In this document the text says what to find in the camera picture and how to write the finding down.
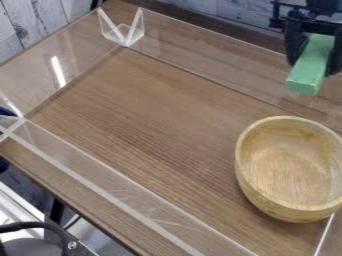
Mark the clear acrylic enclosure wall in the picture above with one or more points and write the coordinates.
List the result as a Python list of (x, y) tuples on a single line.
[(129, 104)]

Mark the brown wooden bowl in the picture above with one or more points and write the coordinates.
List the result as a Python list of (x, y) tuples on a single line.
[(289, 168)]

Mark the black table leg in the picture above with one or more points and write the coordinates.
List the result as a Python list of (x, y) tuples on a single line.
[(57, 211)]

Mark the green rectangular block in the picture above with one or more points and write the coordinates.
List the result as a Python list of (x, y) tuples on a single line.
[(308, 73)]

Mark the metal bracket with screw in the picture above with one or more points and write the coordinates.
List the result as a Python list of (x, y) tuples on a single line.
[(71, 246)]

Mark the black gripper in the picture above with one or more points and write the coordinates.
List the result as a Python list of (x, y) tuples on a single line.
[(300, 16)]

